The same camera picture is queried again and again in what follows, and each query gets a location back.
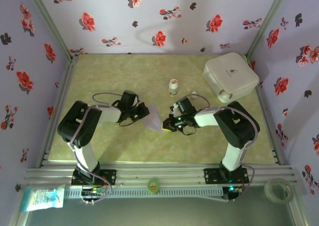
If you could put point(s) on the translucent white plastic storage box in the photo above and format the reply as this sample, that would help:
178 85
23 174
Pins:
231 68

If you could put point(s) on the aluminium corner post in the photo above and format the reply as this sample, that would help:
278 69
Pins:
268 24
49 24
18 218
300 211

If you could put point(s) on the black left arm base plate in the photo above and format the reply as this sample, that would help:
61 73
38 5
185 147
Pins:
109 177

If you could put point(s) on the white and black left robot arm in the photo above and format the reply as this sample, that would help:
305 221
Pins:
109 115

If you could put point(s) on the aluminium side rail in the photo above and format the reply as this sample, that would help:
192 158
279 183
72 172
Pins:
264 111
59 111

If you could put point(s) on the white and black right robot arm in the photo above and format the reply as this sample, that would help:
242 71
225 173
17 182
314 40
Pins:
207 117

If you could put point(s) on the blue wet wipes packet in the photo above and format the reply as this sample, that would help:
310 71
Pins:
42 198

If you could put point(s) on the clear adhesive tape roll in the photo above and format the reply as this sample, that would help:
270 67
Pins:
268 191

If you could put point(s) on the green round sticker roll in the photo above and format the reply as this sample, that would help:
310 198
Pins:
153 186

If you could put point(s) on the small white bottle red cap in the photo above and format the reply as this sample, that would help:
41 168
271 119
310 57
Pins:
193 92

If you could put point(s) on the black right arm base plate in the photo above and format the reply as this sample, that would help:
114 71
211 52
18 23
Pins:
211 176

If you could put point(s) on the long aluminium mounting rail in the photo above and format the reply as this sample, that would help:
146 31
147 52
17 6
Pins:
162 172

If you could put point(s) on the lilac cloth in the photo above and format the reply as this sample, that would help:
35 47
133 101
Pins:
154 118

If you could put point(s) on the white pill bottle orange label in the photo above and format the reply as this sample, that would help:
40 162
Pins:
173 86

